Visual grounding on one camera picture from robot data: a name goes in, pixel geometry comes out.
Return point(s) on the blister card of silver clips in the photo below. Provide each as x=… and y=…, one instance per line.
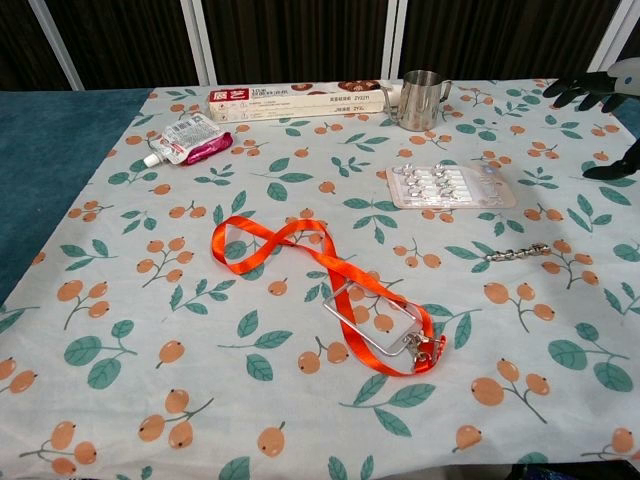
x=447, y=186

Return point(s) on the stainless steel pitcher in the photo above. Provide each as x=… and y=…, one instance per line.
x=419, y=106

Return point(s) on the pink white spout pouch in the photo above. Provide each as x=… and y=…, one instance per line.
x=192, y=140

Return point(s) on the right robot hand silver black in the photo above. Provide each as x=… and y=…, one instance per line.
x=585, y=89

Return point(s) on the silver metal beaded chain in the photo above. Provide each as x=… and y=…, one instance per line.
x=517, y=251

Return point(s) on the clear badge holder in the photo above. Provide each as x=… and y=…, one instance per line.
x=372, y=320

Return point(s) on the long white baking paper box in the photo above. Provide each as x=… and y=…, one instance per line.
x=300, y=102

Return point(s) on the floral fruit print tablecloth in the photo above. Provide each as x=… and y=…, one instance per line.
x=320, y=300

